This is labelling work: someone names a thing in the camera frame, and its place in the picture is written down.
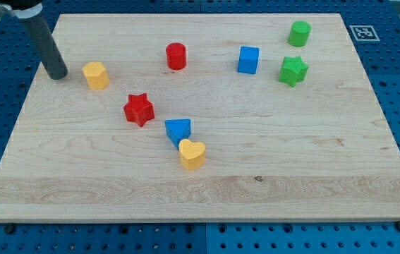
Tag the yellow hexagon block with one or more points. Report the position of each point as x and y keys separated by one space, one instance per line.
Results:
x=96 y=75

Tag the black robot arm end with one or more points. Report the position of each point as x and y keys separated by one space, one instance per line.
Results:
x=21 y=9

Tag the red star block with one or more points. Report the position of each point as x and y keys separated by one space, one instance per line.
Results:
x=139 y=109

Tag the green star block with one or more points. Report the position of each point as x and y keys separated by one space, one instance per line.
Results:
x=293 y=70

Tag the wooden board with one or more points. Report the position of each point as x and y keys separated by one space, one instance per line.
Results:
x=321 y=151

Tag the blue triangle block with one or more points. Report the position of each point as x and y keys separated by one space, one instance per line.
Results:
x=177 y=130

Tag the yellow heart block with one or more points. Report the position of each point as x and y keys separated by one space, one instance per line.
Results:
x=192 y=154

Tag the red cylinder block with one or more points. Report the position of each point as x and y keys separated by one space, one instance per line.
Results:
x=176 y=58

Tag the blue cube block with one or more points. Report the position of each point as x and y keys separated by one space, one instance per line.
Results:
x=248 y=60

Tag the green cylinder block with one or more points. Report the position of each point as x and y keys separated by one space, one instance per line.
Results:
x=299 y=33

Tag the white fiducial marker tag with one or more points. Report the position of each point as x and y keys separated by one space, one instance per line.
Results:
x=364 y=33

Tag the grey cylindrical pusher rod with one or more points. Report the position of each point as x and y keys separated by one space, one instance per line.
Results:
x=45 y=45

